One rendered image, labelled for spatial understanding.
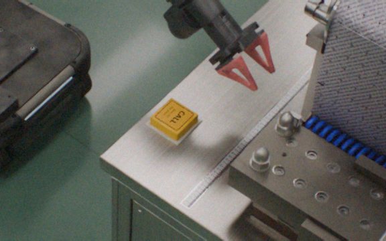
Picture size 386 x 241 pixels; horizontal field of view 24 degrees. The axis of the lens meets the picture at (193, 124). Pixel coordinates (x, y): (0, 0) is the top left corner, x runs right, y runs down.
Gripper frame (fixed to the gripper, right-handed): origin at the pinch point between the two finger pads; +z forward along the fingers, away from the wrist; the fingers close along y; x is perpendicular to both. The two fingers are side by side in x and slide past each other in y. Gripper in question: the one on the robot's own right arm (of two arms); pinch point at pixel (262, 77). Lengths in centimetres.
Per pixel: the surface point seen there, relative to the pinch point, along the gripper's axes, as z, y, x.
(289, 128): 9.1, 7.5, 6.4
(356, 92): 10.6, 0.0, 18.0
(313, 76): 6.6, -8.0, 2.6
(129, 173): -1.7, 25.3, -18.3
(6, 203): -6, 6, -128
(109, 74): -15, -54, -134
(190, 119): -1.5, 8.6, -15.4
